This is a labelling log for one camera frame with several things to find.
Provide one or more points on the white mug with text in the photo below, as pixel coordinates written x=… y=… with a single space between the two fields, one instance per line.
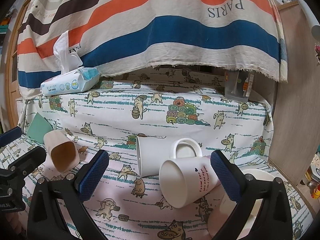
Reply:
x=184 y=180

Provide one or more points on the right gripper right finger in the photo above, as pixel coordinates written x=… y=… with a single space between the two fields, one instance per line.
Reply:
x=274 y=220

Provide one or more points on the cat print bedsheet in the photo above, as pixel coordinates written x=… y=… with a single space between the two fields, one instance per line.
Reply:
x=150 y=104

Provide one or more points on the clear plastic container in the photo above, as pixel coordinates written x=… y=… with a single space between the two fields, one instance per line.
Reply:
x=238 y=85

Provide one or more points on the baby wipes pack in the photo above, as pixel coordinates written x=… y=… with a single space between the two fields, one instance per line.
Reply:
x=74 y=77

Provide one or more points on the striped Paris blanket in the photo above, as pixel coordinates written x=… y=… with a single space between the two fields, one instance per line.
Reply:
x=120 y=36

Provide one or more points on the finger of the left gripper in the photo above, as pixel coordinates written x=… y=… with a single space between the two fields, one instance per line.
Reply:
x=9 y=136

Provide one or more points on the white mug with handle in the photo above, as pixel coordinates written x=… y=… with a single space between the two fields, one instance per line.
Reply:
x=152 y=152

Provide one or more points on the wooden board panel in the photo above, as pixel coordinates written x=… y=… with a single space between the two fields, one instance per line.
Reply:
x=296 y=113

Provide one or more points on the wooden door frame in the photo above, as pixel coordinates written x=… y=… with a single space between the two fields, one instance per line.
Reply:
x=11 y=89

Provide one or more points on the beige square cup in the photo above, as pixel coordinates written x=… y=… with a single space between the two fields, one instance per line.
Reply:
x=61 y=150

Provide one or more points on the white cup at bottom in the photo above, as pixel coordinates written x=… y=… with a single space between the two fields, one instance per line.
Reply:
x=220 y=215

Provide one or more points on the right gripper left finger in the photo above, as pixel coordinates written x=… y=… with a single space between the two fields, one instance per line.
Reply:
x=45 y=219

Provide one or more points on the mint green cup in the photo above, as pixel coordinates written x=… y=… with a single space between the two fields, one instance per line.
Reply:
x=38 y=128

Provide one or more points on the white tube handle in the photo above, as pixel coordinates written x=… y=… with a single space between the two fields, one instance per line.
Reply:
x=311 y=19

